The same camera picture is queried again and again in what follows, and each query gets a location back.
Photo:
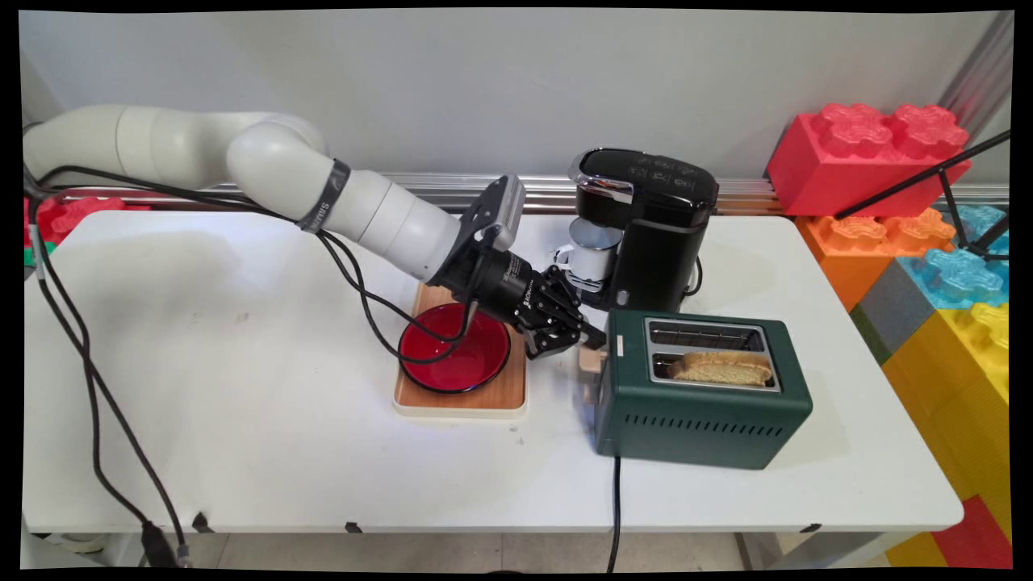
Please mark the aluminium frame post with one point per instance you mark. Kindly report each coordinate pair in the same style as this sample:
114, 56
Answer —
980, 73

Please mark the orange toy block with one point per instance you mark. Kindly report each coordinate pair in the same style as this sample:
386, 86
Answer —
855, 250

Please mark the grey table leg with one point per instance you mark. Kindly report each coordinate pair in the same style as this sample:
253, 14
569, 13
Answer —
754, 553

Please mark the wooden tray with cream rim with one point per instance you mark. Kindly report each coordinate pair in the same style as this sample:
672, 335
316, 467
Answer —
500, 391

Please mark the blue toy block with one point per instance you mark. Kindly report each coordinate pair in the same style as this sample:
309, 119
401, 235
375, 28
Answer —
960, 278

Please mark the black coffee machine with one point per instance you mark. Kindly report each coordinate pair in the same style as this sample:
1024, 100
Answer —
662, 234

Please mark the black tripod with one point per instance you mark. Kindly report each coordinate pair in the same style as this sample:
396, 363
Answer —
956, 214

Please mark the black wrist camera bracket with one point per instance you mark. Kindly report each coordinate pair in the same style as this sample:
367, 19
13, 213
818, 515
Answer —
494, 211

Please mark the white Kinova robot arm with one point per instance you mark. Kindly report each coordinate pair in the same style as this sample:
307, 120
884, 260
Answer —
266, 157

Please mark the red bowl with black rim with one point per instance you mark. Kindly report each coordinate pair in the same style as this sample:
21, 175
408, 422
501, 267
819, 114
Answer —
476, 367

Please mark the aluminium wall rail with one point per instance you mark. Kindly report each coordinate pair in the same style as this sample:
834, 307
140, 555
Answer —
549, 192

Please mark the white enamel mug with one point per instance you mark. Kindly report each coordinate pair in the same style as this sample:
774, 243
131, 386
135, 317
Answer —
593, 257

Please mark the beige toaster lever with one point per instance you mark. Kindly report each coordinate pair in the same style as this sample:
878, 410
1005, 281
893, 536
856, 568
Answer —
591, 361

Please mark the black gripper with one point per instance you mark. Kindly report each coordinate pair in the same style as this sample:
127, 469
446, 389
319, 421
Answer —
504, 286

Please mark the large yellow toy block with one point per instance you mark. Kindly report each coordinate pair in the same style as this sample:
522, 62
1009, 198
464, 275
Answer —
960, 403

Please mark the green toaster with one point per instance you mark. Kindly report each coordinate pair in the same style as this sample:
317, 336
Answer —
694, 424

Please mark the toast slice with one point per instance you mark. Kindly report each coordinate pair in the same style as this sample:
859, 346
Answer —
722, 369

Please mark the large red toy block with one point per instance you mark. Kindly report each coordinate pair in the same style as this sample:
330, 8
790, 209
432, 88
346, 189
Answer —
847, 173

